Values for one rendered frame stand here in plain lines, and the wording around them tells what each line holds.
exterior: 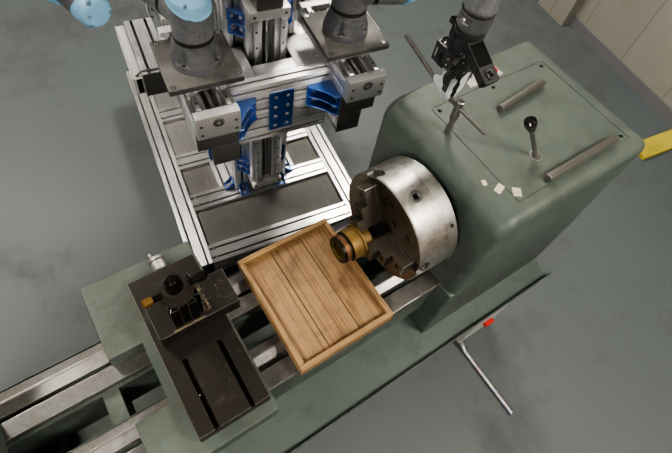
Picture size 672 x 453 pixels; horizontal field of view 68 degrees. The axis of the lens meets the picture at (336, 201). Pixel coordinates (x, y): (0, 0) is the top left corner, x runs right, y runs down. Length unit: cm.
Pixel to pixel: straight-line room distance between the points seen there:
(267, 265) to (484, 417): 132
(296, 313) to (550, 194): 74
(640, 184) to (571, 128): 201
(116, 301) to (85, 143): 168
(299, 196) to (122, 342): 127
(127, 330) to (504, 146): 108
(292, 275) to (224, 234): 89
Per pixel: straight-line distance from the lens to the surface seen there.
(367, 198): 126
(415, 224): 121
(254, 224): 232
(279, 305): 142
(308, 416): 170
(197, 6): 143
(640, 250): 322
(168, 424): 132
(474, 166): 131
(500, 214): 126
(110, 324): 142
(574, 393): 265
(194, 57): 151
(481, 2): 112
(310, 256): 149
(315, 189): 244
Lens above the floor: 221
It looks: 56 degrees down
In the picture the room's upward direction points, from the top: 13 degrees clockwise
